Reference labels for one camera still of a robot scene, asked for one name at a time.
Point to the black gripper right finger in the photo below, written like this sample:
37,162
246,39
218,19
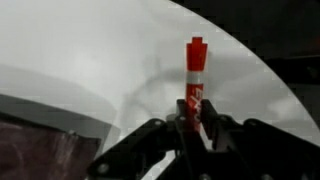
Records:
255,150

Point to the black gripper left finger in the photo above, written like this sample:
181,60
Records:
135,155

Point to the red white marker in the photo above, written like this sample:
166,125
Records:
196,52

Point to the dark snack packet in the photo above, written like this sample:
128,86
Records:
41,142

